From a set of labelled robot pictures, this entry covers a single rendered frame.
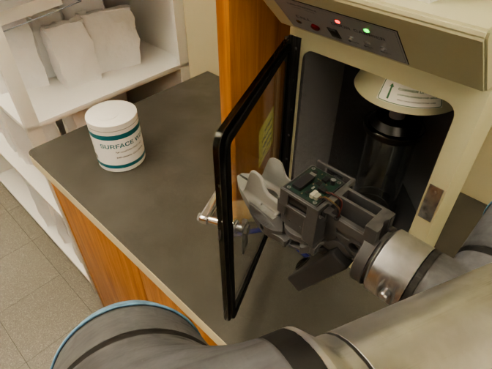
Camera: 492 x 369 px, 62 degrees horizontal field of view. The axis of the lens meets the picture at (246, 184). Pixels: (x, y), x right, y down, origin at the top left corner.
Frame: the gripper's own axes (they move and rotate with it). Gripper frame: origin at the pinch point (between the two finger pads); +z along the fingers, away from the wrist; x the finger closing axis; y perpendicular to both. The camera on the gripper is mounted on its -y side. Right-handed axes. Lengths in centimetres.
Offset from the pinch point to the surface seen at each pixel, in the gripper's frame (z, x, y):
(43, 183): 123, -4, -78
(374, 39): -5.7, -17.0, 16.9
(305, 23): 6.0, -18.4, 15.5
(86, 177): 59, 0, -34
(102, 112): 61, -10, -19
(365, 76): -0.3, -27.4, 6.1
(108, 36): 110, -41, -23
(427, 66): -12.2, -19.3, 14.7
